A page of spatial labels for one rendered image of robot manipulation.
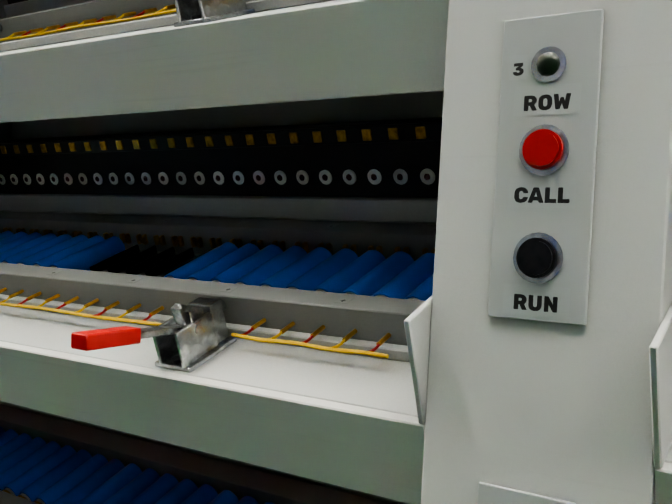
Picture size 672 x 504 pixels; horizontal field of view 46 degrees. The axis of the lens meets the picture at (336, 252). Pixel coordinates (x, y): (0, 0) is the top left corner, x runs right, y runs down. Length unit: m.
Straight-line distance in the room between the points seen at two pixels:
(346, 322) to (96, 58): 0.22
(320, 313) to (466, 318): 0.11
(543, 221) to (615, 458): 0.09
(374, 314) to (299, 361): 0.05
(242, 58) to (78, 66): 0.13
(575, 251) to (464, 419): 0.08
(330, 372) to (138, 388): 0.12
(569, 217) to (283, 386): 0.17
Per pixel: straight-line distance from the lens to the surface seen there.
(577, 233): 0.32
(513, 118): 0.34
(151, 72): 0.48
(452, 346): 0.34
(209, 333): 0.45
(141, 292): 0.52
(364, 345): 0.42
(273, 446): 0.42
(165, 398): 0.45
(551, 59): 0.33
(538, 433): 0.33
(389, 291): 0.44
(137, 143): 0.69
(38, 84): 0.56
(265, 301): 0.45
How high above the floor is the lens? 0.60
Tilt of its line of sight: level
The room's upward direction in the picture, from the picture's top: 3 degrees clockwise
